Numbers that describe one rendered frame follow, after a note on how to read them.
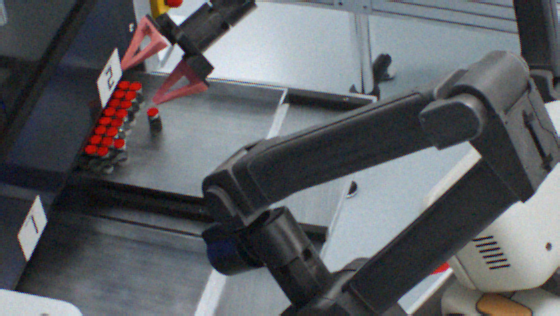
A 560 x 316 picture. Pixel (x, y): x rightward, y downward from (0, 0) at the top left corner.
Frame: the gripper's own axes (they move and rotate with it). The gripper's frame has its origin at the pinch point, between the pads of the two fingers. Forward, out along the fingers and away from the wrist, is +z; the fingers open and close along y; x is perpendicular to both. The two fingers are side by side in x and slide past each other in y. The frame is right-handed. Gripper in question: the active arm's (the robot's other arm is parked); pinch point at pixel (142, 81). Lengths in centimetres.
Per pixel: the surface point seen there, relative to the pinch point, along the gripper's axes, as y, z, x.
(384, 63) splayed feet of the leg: -135, -42, -89
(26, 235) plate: -3.7, 28.9, 3.2
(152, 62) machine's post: -29.1, -1.0, -33.5
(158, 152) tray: -28.7, 7.3, -15.0
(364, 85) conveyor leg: -122, -33, -77
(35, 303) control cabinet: 50, 15, 65
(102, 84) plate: -12.6, 6.7, -19.9
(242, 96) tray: -35.3, -9.1, -18.1
